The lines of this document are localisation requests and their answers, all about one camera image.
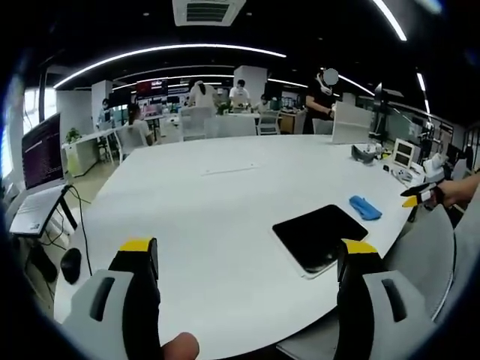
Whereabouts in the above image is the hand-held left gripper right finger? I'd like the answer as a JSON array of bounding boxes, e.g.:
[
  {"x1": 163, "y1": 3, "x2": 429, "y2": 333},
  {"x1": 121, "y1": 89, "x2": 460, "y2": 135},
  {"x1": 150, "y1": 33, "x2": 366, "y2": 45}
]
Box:
[{"x1": 333, "y1": 238, "x2": 437, "y2": 360}]

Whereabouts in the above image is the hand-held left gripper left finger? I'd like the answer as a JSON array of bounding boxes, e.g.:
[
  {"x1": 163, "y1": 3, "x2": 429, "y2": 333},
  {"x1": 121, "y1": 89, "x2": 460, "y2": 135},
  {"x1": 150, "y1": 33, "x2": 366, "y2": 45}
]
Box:
[{"x1": 54, "y1": 236, "x2": 166, "y2": 360}]

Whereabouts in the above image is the blue cleaning cloth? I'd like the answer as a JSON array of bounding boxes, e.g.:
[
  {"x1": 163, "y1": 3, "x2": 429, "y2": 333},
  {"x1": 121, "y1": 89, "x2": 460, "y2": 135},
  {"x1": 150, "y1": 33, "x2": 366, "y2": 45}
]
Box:
[{"x1": 348, "y1": 194, "x2": 383, "y2": 221}]

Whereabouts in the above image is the black tablet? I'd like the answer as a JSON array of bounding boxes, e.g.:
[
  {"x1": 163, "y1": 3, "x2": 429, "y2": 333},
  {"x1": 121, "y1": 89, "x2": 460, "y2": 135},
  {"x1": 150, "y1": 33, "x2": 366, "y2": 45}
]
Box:
[{"x1": 271, "y1": 203, "x2": 371, "y2": 281}]

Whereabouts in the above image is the person's right hand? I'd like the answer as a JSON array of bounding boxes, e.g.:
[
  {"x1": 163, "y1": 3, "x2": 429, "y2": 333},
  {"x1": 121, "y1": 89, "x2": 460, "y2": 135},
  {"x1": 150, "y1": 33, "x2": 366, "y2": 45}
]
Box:
[{"x1": 437, "y1": 179, "x2": 465, "y2": 206}]

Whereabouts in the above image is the person's left hand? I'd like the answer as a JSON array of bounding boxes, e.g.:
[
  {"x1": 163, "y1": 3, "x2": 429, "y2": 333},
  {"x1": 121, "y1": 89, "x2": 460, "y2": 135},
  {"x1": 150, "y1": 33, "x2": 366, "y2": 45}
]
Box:
[{"x1": 160, "y1": 331, "x2": 200, "y2": 360}]

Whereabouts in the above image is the white game controller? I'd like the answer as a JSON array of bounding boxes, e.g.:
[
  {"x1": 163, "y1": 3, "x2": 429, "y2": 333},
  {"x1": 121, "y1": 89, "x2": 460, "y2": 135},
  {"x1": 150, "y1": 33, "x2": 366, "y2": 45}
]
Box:
[{"x1": 388, "y1": 168, "x2": 413, "y2": 184}]

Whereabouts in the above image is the black computer mouse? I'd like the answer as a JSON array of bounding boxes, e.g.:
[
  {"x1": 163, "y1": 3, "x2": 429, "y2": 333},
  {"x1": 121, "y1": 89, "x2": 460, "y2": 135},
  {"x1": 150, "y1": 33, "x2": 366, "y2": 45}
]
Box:
[{"x1": 59, "y1": 247, "x2": 83, "y2": 285}]

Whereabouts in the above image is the grey mesh office chair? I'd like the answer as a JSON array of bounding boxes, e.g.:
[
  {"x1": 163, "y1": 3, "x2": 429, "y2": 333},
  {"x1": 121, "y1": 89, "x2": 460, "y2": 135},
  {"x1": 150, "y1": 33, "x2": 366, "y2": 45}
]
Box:
[{"x1": 381, "y1": 208, "x2": 457, "y2": 323}]

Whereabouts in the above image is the dark headset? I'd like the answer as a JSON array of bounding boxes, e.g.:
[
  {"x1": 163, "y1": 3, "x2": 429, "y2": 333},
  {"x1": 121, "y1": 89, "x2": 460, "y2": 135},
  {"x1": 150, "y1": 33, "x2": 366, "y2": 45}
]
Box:
[{"x1": 350, "y1": 144, "x2": 377, "y2": 167}]

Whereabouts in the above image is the white board panel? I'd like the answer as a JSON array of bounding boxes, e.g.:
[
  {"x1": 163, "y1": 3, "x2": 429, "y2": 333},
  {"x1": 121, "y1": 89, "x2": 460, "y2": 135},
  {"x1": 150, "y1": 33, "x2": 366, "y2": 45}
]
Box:
[{"x1": 331, "y1": 101, "x2": 373, "y2": 146}]

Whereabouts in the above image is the black laptop stand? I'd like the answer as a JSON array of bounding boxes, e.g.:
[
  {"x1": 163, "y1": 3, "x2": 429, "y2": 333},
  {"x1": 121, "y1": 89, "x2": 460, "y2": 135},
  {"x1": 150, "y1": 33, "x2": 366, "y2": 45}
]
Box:
[{"x1": 37, "y1": 184, "x2": 79, "y2": 241}]

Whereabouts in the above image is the white low cabinet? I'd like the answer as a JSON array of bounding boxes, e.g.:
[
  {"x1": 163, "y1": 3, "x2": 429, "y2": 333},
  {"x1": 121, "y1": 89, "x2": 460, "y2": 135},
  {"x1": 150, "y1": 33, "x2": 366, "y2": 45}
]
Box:
[{"x1": 61, "y1": 139, "x2": 101, "y2": 178}]

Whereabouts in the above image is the silver laptop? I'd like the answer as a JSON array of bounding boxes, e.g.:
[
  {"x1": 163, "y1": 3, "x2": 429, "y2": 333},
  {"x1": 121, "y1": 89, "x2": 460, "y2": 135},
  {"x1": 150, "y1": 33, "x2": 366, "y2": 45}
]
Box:
[{"x1": 8, "y1": 112, "x2": 71, "y2": 238}]

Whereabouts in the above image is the ceiling air conditioner vent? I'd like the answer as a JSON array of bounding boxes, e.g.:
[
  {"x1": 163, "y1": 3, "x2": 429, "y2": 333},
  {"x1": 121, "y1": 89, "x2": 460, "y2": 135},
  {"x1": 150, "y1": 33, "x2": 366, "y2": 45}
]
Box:
[{"x1": 172, "y1": 0, "x2": 248, "y2": 28}]

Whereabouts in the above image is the black cable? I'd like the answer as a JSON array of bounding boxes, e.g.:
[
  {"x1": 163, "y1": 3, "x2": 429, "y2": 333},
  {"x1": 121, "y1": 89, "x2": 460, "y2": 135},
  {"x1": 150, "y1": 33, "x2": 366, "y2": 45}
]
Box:
[{"x1": 65, "y1": 184, "x2": 94, "y2": 277}]

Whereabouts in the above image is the red wall screen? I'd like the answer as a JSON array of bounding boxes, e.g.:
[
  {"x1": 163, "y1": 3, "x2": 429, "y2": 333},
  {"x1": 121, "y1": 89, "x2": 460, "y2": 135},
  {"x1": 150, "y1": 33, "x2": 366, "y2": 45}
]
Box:
[{"x1": 135, "y1": 79, "x2": 169, "y2": 97}]

